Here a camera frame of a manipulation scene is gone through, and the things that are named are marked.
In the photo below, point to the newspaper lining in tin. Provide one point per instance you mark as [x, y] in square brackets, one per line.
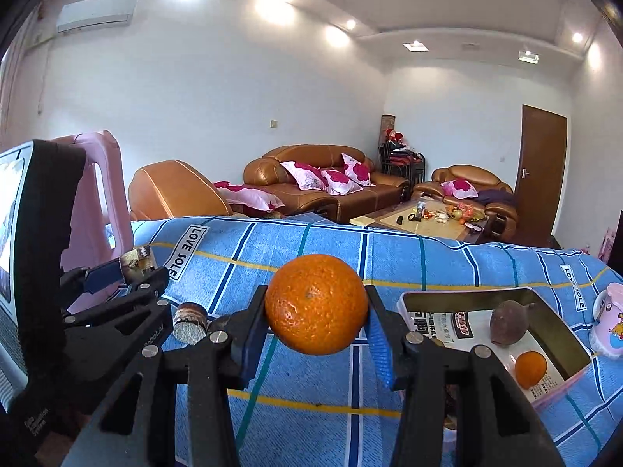
[465, 330]

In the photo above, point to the fruit pile on coffee table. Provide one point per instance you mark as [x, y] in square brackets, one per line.
[464, 213]

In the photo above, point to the pink electric kettle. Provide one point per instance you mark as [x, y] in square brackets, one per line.
[100, 224]

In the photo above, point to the purple blanket on armchair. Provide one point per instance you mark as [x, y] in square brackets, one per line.
[495, 196]

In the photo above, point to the pink floral pillow left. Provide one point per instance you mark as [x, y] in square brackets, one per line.
[306, 176]

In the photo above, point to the pink floral pillow right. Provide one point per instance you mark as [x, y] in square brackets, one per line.
[357, 171]

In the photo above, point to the orange in tin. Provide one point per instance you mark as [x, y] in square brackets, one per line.
[530, 367]

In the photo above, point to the pink floral pillow middle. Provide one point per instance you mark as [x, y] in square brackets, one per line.
[336, 183]

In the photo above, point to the brown leather three-seat sofa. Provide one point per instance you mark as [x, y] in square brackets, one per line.
[266, 173]

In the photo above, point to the large orange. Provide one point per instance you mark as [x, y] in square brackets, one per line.
[316, 304]

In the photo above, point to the wooden coffee table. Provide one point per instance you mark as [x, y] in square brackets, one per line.
[432, 218]

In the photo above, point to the pink floral pillow on floor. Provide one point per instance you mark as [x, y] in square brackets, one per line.
[249, 197]

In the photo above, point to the brown wooden door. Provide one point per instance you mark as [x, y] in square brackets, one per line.
[540, 177]

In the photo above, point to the brown leather chair near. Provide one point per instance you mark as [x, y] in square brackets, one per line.
[173, 189]

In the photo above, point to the black television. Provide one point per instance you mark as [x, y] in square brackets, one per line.
[616, 254]

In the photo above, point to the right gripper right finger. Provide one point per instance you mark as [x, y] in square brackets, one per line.
[495, 423]

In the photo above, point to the dark purple passion fruit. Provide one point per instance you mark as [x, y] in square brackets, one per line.
[509, 322]

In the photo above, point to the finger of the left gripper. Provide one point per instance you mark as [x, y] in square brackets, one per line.
[144, 296]
[91, 280]

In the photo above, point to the white air conditioner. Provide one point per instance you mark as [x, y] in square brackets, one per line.
[92, 13]

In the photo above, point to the pink floral pillow armchair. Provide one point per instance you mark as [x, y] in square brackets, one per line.
[459, 188]

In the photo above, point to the layered cake slice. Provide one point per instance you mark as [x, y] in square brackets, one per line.
[136, 264]

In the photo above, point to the brown leather armchair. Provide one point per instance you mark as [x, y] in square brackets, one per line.
[475, 186]

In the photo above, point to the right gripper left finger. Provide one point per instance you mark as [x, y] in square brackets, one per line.
[135, 423]

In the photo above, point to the dark round mangosteen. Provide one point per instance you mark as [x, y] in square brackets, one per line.
[190, 323]

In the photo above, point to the pink metal tin box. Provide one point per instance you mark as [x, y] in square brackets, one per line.
[562, 346]

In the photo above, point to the pink cartoon cup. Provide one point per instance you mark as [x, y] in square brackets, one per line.
[606, 334]

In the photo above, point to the stacked black chairs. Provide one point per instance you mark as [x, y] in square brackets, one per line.
[402, 162]

